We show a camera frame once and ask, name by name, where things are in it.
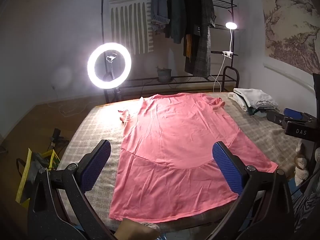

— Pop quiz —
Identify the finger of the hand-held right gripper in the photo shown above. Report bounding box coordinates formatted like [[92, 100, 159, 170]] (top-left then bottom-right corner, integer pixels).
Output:
[[284, 108, 312, 122], [266, 110, 288, 128]]

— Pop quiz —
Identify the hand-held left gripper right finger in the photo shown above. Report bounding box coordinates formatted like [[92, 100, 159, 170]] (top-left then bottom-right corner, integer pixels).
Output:
[[212, 141, 296, 240]]

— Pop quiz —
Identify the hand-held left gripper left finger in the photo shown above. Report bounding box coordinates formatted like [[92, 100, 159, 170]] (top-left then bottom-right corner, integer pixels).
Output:
[[27, 139, 118, 240]]

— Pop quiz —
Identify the pink short-sleeved dress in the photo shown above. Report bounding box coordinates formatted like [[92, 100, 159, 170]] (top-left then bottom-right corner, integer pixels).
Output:
[[109, 92, 278, 223]]

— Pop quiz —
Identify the black metal clothes rack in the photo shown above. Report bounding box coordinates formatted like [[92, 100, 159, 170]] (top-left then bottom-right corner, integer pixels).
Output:
[[101, 0, 241, 103]]

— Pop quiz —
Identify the dark green folded cloth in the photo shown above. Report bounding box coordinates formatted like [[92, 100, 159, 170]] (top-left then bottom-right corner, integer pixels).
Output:
[[248, 106, 281, 117]]

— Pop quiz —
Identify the white folded cloth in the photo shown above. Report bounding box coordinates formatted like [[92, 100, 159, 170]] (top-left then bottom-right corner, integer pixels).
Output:
[[233, 88, 279, 112]]

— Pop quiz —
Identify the beige plush toy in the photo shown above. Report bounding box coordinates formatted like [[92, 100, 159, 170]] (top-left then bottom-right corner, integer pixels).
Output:
[[293, 141, 312, 181]]

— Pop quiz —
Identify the beige checked blanket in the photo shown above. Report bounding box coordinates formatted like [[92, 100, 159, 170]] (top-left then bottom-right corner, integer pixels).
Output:
[[54, 91, 308, 240]]

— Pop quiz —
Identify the black floor tripod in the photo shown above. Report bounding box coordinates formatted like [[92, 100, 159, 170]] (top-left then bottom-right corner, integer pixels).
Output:
[[47, 128, 70, 153]]

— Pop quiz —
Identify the yellow green bag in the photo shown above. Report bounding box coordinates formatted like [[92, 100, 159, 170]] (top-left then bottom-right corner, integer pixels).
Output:
[[15, 148, 61, 209]]

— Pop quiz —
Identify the zebra striped cloth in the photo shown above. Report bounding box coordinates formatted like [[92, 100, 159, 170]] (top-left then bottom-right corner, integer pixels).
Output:
[[291, 179, 320, 233]]

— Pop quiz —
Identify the brown cloth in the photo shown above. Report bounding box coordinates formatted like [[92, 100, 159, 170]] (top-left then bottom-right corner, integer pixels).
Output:
[[114, 218, 161, 240]]

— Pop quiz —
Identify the grey plaid coat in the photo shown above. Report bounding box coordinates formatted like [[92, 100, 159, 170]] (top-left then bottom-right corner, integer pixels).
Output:
[[192, 0, 217, 78]]

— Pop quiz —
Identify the white clip lamp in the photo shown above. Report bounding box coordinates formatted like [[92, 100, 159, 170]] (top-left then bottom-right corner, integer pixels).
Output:
[[222, 22, 239, 58]]

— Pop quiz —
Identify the phone holder clamp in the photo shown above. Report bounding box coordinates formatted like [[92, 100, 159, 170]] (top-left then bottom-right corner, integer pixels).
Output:
[[106, 53, 118, 80]]

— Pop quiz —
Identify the orange cloth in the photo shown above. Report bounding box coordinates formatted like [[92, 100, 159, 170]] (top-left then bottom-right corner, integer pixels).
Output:
[[183, 34, 193, 62]]

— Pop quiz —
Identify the small potted plant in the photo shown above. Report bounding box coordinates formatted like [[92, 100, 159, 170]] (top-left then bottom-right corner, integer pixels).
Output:
[[155, 66, 173, 83]]

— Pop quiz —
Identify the black coat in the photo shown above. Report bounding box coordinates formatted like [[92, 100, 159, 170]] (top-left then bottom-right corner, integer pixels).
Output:
[[178, 0, 203, 74]]

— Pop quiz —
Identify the dark green jacket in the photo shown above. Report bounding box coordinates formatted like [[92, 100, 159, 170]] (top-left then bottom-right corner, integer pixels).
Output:
[[164, 0, 187, 44]]

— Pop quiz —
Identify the blue denim jacket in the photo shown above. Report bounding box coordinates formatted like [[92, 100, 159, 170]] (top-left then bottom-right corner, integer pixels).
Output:
[[150, 0, 169, 33]]

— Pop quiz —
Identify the white lamp cable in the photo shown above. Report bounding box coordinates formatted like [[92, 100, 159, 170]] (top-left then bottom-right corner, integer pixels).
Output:
[[212, 55, 226, 93]]

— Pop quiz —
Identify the landscape wall poster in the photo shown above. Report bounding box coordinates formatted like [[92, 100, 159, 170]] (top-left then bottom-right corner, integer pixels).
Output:
[[259, 0, 320, 81]]

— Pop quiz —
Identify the ring light on stand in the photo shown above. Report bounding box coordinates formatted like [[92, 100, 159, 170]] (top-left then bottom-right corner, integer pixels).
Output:
[[87, 42, 132, 103]]

